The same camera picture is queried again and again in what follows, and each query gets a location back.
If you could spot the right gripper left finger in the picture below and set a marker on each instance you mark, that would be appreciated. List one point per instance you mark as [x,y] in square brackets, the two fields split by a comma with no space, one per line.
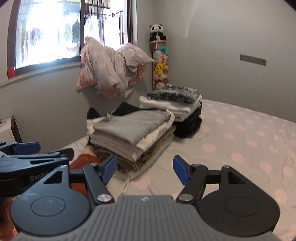
[64,199]

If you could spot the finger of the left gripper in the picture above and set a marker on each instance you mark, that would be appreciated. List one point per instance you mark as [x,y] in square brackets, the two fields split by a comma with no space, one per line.
[20,148]
[33,155]

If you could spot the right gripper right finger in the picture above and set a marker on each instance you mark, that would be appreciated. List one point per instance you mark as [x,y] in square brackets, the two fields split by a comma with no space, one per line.
[226,200]

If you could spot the white bedside cabinet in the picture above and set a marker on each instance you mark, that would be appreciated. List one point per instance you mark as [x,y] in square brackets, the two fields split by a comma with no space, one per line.
[9,132]

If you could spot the white folded garment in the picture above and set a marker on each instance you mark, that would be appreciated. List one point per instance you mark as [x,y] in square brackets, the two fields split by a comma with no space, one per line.
[143,143]

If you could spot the pink dotted bed sheet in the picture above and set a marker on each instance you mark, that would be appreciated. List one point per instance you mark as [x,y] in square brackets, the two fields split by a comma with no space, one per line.
[258,145]

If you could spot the olive striped folded garment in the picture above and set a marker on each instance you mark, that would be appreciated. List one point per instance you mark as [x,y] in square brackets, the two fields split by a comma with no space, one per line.
[143,157]

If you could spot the grey folded sweater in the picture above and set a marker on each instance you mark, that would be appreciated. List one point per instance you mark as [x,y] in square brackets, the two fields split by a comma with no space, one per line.
[134,126]

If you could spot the red cup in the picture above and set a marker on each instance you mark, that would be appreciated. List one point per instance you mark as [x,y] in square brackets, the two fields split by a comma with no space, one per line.
[11,72]

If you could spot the black folded trousers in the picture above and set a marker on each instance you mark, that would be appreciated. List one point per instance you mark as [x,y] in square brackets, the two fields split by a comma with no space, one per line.
[190,125]

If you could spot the pink dotted duvet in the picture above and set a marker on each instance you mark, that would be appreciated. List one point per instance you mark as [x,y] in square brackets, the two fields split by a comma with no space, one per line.
[114,73]

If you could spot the white folded shirt stack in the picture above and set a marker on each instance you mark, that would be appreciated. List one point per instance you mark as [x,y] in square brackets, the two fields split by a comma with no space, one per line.
[181,111]

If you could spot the dark floral folded garment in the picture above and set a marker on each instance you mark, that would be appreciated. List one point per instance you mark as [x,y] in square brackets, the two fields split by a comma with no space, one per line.
[174,93]

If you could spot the plush toy holder column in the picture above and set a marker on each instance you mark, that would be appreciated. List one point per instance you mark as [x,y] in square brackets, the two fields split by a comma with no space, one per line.
[160,68]

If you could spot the window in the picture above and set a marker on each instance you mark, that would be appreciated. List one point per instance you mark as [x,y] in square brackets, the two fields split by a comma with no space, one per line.
[43,34]

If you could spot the panda plush toy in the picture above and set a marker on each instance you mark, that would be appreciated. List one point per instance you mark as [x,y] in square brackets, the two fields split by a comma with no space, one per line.
[157,33]

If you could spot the grey wall socket strip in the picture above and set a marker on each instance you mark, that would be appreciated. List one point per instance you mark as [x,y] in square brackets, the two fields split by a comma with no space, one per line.
[254,60]

